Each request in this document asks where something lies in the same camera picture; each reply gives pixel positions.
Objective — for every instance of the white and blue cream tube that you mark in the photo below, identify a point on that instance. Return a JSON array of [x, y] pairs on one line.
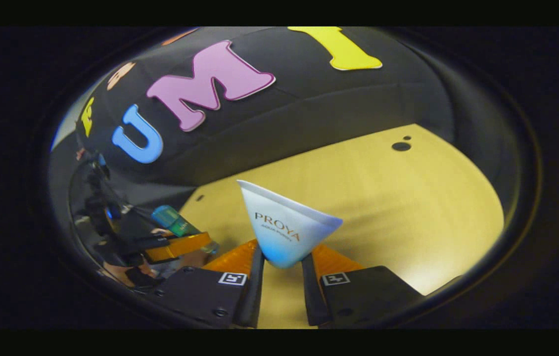
[[284, 222]]

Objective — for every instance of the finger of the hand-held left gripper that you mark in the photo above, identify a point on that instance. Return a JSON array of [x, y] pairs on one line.
[[180, 244]]

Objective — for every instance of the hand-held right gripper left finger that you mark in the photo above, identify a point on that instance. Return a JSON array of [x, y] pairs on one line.
[[255, 291]]

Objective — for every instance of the teal bottle with blue cap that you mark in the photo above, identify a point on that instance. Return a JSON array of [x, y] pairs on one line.
[[173, 222]]

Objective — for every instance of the black backdrop cloth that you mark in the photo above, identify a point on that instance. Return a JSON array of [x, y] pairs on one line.
[[309, 99]]

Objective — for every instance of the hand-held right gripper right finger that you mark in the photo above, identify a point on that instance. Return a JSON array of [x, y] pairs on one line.
[[311, 296]]

